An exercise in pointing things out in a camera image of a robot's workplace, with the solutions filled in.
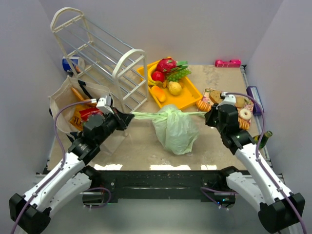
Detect yellow banana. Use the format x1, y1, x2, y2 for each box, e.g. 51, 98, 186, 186
148, 64, 168, 88

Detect red apple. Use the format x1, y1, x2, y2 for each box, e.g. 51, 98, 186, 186
151, 71, 165, 82

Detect yellow pear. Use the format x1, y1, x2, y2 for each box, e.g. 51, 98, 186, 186
167, 81, 182, 96

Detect orange mango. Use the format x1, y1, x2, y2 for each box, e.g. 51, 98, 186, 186
151, 86, 166, 103

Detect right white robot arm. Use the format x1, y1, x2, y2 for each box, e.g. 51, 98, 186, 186
205, 104, 305, 234

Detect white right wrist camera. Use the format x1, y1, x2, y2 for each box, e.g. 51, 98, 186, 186
216, 92, 236, 109

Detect long baguette loaf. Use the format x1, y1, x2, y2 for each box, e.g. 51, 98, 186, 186
196, 98, 254, 130

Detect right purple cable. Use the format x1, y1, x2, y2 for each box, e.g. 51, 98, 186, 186
199, 92, 308, 234

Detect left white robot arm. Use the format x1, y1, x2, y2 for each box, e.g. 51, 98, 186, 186
9, 108, 134, 234

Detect purple cable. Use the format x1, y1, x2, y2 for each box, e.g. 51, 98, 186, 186
11, 98, 113, 234
199, 92, 308, 234

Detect orange kettle chips bag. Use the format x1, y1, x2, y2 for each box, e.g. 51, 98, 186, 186
70, 87, 96, 130

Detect green bottle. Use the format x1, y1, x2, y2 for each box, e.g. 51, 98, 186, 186
253, 131, 273, 150

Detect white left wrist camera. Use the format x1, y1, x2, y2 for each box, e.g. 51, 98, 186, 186
91, 95, 113, 114

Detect green grape bunch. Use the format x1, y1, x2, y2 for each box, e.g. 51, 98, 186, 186
167, 68, 192, 82

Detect blue white can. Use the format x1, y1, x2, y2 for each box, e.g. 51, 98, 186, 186
62, 55, 86, 73

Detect round bread roll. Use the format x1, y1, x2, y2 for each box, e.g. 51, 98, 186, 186
235, 97, 245, 108

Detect brown bread slice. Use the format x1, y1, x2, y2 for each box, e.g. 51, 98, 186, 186
209, 90, 223, 104

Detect light green plastic bag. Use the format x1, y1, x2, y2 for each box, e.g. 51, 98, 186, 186
132, 104, 205, 155

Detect purple box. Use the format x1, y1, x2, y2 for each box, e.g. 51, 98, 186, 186
246, 86, 265, 116

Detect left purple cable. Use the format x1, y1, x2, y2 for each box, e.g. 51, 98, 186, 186
11, 98, 113, 234

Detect cream canvas tote bag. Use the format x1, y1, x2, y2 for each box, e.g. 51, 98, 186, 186
49, 76, 126, 155

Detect white metal shelf rack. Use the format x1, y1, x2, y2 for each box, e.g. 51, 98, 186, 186
50, 7, 149, 112

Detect pink dragon fruit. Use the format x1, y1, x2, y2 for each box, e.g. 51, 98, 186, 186
156, 57, 188, 74

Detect white glazed donut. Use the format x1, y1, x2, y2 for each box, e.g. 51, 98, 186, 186
239, 108, 252, 121

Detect red gummy candy bag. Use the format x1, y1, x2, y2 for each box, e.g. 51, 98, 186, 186
79, 107, 103, 121

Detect floral bread tray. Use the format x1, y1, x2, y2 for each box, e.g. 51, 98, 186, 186
196, 88, 254, 112

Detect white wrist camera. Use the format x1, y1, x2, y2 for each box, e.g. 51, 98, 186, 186
216, 92, 236, 109
91, 95, 113, 114

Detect pink box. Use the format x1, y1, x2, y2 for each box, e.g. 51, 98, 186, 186
215, 59, 241, 68

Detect yellow plastic fruit tray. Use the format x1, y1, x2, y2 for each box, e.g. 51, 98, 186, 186
147, 60, 202, 110

